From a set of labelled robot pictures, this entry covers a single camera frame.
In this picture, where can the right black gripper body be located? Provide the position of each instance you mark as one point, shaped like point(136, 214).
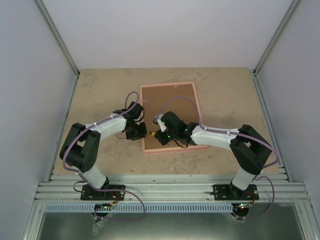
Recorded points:
point(164, 140)

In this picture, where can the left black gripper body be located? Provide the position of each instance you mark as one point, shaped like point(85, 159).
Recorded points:
point(136, 132)

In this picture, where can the pink wooden picture frame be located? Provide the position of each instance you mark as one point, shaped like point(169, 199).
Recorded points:
point(172, 150)

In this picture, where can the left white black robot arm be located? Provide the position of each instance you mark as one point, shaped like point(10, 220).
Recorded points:
point(80, 150)

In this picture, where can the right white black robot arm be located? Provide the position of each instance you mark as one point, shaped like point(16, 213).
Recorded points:
point(249, 148)

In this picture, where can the clear plastic bag scrap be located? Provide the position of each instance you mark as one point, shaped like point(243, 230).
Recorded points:
point(98, 225)

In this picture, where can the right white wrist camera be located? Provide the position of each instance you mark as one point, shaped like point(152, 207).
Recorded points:
point(157, 120)

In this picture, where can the brown frame backing board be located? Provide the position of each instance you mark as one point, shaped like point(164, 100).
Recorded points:
point(170, 100)

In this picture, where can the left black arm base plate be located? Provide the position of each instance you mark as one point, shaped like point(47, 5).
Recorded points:
point(90, 194)

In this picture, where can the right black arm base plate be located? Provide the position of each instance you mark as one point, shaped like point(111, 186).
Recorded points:
point(228, 192)

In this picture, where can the aluminium mounting rail base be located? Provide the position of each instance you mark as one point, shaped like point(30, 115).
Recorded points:
point(178, 188)

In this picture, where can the grey slotted cable duct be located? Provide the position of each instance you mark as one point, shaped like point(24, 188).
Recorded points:
point(138, 208)

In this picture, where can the left aluminium corner post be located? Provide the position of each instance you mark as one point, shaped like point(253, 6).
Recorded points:
point(56, 35)

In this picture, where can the aluminium corner post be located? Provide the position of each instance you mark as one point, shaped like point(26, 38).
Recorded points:
point(294, 5)
point(56, 35)

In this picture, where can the right aluminium corner post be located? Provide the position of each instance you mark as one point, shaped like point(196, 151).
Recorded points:
point(294, 5)

